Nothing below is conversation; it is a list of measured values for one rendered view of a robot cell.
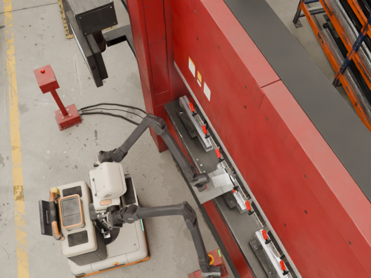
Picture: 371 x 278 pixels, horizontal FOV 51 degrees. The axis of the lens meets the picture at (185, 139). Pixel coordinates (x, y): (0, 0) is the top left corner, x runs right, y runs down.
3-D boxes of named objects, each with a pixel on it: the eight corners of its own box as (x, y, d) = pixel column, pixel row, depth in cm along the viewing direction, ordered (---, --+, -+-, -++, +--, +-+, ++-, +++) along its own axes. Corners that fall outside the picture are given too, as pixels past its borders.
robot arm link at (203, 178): (188, 167, 257) (185, 173, 250) (204, 163, 253) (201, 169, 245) (195, 182, 261) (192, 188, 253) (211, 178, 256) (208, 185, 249)
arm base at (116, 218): (108, 209, 248) (111, 227, 242) (117, 204, 244) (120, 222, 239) (118, 210, 254) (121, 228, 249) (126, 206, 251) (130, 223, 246)
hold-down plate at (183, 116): (175, 111, 320) (175, 108, 318) (181, 108, 322) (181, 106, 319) (191, 139, 308) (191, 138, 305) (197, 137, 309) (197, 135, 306)
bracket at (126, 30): (103, 39, 322) (101, 33, 316) (130, 29, 326) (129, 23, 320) (121, 74, 305) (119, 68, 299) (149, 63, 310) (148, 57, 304)
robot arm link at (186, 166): (156, 120, 250) (150, 127, 240) (163, 116, 247) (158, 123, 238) (191, 173, 259) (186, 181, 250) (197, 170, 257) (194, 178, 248)
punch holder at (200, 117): (194, 113, 284) (194, 101, 270) (204, 109, 286) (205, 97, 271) (203, 129, 278) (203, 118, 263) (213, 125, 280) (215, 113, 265)
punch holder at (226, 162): (219, 158, 268) (221, 148, 253) (230, 153, 269) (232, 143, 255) (229, 176, 262) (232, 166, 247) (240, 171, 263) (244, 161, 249)
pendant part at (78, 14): (81, 49, 322) (48, -38, 246) (109, 39, 326) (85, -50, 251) (102, 95, 301) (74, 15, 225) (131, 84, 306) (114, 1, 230)
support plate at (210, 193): (189, 182, 279) (189, 182, 278) (221, 168, 284) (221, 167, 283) (200, 204, 272) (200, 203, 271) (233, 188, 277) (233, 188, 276)
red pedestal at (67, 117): (54, 116, 420) (26, 69, 346) (76, 108, 425) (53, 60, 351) (60, 131, 411) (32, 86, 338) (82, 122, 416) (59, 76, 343)
